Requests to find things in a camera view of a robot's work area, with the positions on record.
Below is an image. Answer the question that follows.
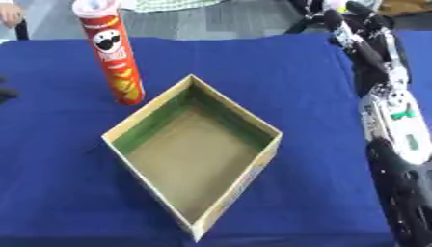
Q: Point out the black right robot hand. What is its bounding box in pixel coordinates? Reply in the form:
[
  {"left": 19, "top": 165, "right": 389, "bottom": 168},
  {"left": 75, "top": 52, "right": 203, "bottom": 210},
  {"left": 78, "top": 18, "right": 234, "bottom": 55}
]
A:
[{"left": 320, "top": 0, "right": 414, "bottom": 98}]

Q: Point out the tan open cardboard box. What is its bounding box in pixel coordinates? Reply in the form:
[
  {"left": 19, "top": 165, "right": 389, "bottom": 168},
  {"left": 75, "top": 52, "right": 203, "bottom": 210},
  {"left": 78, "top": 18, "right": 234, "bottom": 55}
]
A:
[{"left": 99, "top": 73, "right": 284, "bottom": 243}]

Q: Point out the red cylindrical chip can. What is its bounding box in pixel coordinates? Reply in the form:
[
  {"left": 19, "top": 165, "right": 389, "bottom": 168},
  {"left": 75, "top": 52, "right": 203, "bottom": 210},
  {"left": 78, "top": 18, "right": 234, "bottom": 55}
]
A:
[{"left": 70, "top": 0, "right": 148, "bottom": 106}]

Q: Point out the person's hand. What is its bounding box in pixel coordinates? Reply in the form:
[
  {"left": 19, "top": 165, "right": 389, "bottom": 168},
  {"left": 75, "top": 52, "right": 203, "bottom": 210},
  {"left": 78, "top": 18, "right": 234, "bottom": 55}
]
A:
[{"left": 0, "top": 2, "right": 26, "bottom": 29}]

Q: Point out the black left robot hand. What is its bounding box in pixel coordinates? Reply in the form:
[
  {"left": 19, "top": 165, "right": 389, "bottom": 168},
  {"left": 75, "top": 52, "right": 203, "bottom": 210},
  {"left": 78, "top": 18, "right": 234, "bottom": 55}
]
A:
[{"left": 0, "top": 76, "right": 20, "bottom": 105}]

